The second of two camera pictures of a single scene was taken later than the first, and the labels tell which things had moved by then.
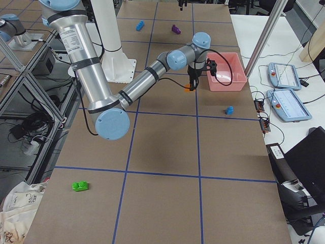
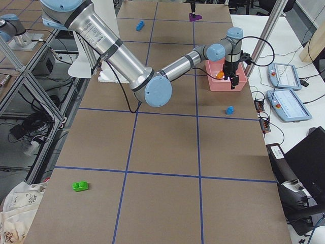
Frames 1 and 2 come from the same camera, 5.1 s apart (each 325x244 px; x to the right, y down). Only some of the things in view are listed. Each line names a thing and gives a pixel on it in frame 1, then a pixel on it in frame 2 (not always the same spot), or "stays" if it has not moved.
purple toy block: [175, 29] -> [197, 17]
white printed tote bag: [19, 210] stays
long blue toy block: [140, 25] stays
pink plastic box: [223, 72] stays
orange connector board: [259, 105] stays
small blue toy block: [230, 110] stays
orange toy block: [187, 90] -> [220, 74]
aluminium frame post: [280, 6] stays
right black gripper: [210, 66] -> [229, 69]
